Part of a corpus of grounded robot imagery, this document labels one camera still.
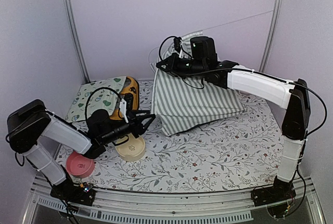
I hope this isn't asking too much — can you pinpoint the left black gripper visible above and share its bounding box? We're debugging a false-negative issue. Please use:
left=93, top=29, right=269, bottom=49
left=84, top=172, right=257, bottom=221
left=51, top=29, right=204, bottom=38
left=101, top=110, right=156, bottom=145

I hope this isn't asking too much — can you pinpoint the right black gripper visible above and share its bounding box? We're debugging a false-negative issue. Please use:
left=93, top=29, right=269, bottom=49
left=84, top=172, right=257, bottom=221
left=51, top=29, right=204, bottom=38
left=157, top=52, right=206, bottom=79

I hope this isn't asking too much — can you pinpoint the green patterned cushion mat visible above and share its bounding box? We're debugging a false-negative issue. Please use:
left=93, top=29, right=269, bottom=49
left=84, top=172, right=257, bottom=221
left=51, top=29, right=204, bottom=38
left=65, top=76, right=126, bottom=122

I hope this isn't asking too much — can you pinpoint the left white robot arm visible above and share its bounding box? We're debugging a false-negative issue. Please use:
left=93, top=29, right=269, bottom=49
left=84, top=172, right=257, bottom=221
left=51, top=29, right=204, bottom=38
left=6, top=99, right=155, bottom=200

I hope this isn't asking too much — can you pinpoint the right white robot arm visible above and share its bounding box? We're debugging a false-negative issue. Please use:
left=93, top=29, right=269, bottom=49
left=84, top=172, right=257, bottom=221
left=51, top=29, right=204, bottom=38
left=152, top=36, right=310, bottom=201

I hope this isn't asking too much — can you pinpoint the cream pet bowl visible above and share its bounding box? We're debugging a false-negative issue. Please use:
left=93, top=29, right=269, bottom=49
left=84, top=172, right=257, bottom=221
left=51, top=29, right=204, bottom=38
left=115, top=133, right=146, bottom=162

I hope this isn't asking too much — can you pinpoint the red cat-ear pet bowl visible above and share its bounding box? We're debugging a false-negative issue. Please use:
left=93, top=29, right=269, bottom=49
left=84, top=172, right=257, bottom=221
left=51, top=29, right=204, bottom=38
left=66, top=151, right=95, bottom=179

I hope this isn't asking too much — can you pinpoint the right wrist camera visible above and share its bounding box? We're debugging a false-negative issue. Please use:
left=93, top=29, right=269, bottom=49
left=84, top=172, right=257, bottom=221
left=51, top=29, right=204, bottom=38
left=173, top=37, right=184, bottom=58

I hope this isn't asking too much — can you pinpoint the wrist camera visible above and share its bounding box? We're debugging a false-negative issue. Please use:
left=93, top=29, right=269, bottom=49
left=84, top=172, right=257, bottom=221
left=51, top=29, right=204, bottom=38
left=173, top=37, right=184, bottom=58
left=119, top=93, right=134, bottom=123

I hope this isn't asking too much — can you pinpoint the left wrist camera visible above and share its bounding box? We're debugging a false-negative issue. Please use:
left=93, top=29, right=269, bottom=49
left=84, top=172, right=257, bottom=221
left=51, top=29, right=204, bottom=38
left=119, top=93, right=134, bottom=123

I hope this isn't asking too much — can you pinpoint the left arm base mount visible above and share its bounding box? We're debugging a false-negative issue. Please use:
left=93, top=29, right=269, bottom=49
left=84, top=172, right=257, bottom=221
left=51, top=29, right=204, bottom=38
left=50, top=180, right=96, bottom=206

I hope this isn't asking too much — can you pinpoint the front aluminium rail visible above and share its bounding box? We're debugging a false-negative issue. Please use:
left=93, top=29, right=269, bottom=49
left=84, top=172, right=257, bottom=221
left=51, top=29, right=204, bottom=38
left=23, top=176, right=327, bottom=223

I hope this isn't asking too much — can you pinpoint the right aluminium frame post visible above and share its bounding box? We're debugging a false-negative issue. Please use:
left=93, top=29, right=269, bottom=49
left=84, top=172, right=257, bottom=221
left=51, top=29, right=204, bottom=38
left=256, top=0, right=286, bottom=72

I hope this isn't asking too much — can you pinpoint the aluminium frame post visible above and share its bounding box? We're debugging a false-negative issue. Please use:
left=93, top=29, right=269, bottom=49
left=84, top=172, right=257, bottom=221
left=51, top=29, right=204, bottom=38
left=63, top=0, right=91, bottom=83
left=256, top=0, right=286, bottom=72

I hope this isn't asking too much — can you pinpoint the left aluminium frame post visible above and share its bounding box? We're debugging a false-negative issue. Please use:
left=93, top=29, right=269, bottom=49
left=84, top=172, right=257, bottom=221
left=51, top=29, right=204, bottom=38
left=63, top=0, right=91, bottom=83

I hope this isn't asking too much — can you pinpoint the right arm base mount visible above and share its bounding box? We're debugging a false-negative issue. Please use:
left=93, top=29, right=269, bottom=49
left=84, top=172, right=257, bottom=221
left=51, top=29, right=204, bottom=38
left=251, top=180, right=296, bottom=206

